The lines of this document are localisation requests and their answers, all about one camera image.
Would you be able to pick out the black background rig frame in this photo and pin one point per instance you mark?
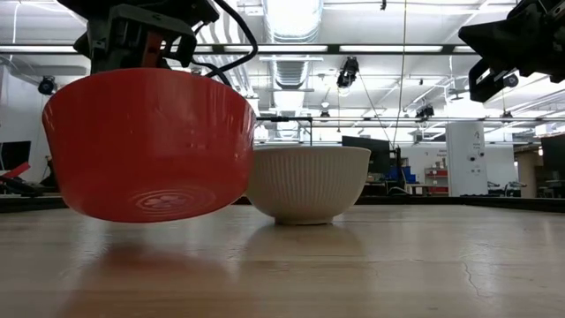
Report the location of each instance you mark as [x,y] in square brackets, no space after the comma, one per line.
[282,118]

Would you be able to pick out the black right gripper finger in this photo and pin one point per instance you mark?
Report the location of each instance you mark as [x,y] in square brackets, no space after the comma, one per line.
[499,42]
[485,86]

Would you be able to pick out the red plastic bowl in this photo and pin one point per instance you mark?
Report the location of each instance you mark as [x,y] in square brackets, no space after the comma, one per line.
[150,146]

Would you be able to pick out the dark monitor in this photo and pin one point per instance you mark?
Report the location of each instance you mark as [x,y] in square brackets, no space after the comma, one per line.
[554,154]

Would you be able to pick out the red black equipment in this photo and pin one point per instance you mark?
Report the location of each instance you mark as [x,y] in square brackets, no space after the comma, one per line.
[17,171]

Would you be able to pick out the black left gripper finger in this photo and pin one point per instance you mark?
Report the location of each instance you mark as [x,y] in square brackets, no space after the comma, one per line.
[181,50]
[117,55]

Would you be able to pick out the blue boxes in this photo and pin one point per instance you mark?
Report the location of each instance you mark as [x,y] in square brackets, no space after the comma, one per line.
[404,174]

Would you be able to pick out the black overhead frame bar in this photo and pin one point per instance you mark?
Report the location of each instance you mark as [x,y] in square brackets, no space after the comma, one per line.
[333,49]

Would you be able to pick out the red shelf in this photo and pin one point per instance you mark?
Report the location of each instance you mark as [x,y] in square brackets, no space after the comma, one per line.
[437,173]

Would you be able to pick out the white column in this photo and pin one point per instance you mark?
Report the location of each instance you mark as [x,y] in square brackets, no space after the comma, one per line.
[465,150]

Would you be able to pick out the white ribbed bowl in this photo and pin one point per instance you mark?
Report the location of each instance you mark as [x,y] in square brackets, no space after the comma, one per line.
[309,185]

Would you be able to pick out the black monitor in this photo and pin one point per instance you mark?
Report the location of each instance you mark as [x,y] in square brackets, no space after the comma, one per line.
[379,152]
[15,152]

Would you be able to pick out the black hanging ceiling camera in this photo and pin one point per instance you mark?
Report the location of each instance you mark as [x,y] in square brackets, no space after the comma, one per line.
[348,70]

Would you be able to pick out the black ceiling spotlight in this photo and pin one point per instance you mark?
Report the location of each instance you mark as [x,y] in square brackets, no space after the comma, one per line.
[424,112]
[47,85]

